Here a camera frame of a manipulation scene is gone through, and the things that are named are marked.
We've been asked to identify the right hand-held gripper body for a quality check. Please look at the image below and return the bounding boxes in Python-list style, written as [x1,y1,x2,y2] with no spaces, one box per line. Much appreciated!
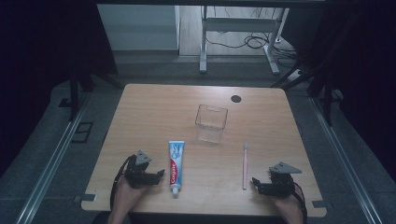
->
[261,161,304,198]

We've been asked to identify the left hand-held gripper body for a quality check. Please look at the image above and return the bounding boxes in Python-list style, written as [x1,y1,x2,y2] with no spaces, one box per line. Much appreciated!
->
[124,150,159,189]

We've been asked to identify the red white blue toothpaste tube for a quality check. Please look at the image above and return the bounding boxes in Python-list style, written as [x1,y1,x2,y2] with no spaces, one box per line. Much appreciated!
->
[168,140,186,196]

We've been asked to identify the person's left hand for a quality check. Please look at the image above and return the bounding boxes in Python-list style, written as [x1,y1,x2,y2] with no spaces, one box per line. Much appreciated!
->
[111,176,150,217]

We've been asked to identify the person's right hand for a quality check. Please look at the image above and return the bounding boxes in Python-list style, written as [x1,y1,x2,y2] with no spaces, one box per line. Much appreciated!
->
[270,194,305,224]

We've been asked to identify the pink toothbrush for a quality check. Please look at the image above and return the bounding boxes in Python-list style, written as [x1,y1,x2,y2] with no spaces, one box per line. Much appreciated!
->
[242,141,250,191]

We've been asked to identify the clear plastic container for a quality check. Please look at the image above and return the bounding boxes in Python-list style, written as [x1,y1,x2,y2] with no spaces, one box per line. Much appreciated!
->
[194,104,229,145]

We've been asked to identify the black stand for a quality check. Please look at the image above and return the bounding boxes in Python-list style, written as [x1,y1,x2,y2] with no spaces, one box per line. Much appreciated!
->
[270,62,334,126]
[68,62,125,122]

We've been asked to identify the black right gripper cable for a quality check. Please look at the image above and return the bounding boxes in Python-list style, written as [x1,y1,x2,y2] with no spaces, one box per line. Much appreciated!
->
[292,181,309,224]

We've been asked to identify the metal floor rail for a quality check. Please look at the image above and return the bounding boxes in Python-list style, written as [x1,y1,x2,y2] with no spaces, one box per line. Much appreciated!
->
[15,92,92,224]
[309,96,375,224]

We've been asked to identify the black floor cables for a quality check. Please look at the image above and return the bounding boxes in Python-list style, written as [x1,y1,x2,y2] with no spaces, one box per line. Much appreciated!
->
[205,7,300,68]

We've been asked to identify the white desk frame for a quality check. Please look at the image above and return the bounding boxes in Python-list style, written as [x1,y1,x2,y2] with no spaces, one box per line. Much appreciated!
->
[199,6,290,76]

